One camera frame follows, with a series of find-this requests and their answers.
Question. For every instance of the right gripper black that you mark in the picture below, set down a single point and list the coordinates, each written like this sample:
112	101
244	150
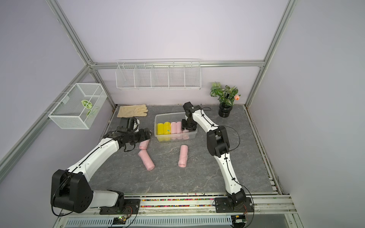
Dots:
193	127

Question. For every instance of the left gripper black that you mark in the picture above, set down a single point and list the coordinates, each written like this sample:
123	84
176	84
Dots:
142	136

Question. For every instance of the pink roll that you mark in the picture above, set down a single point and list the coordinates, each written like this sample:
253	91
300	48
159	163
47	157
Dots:
173	130
147	161
185	134
144	145
179	130
183	156

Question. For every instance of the clear plastic storage box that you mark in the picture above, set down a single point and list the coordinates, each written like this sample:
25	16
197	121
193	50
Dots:
172	117

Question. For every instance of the yellow trash bag roll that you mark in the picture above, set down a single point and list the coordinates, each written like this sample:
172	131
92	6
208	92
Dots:
160	131
167	131

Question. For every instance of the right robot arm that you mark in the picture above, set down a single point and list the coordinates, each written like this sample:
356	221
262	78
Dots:
218	146

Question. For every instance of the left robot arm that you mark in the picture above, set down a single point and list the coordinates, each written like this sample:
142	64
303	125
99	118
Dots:
70	189

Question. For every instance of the beige cloth glove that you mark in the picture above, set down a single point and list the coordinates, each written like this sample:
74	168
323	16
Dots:
128	111

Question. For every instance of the potted green plant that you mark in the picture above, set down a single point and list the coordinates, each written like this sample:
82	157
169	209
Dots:
226	96

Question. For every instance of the green leaf in basket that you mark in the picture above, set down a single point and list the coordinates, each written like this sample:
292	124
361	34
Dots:
87	104

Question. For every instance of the white mesh basket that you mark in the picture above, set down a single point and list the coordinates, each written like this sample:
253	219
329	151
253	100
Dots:
70	114

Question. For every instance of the white wire wall shelf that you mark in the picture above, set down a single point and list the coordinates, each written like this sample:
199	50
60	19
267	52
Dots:
158	74

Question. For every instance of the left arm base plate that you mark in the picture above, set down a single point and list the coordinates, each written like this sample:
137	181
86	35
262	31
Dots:
123	207

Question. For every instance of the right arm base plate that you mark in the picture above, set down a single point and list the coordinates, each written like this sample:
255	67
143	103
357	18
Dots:
227	205

